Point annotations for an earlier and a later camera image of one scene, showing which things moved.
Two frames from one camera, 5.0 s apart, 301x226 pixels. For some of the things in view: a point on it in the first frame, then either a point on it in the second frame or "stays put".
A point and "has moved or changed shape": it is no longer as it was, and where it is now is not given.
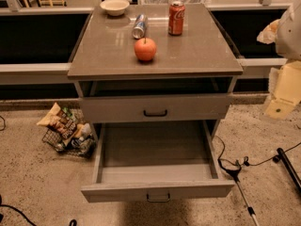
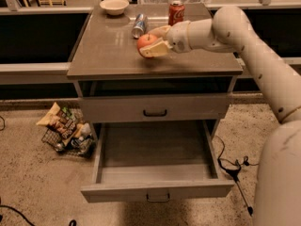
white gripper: (290, 35) -> (179, 36)
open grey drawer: (154, 160) stays put
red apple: (145, 48) has moved or changed shape
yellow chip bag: (58, 121) stays put
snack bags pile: (67, 131) stays put
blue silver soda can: (140, 26) stays put
